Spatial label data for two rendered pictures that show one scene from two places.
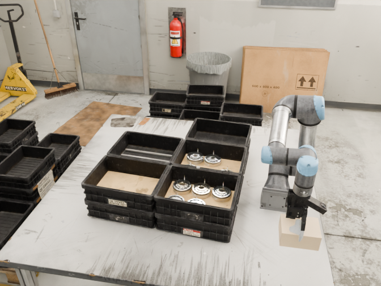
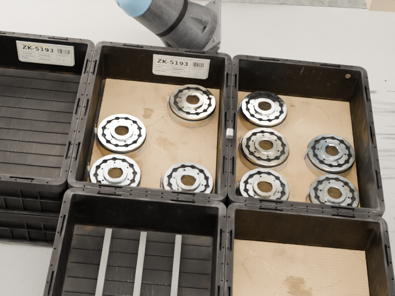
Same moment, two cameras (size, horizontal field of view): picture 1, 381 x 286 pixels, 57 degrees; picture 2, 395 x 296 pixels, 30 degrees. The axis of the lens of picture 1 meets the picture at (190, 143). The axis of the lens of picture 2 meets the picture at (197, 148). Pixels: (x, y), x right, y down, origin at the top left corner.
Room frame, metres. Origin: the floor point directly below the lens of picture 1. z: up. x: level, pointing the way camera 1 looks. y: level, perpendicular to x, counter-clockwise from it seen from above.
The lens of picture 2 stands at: (1.95, 0.86, 2.04)
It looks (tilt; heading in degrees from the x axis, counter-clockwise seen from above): 50 degrees down; 253
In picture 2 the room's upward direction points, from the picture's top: 8 degrees clockwise
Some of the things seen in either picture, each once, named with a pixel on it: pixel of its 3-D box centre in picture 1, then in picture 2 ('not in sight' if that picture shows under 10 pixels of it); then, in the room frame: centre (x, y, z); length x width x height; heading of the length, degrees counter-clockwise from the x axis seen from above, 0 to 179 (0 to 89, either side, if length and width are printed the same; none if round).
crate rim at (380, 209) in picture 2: (198, 187); (301, 131); (1.46, -0.04, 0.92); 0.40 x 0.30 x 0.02; 76
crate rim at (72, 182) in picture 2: (210, 156); (156, 117); (1.75, -0.12, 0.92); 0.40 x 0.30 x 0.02; 76
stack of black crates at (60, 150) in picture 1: (57, 162); not in sight; (2.58, 1.17, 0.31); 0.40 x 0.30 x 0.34; 170
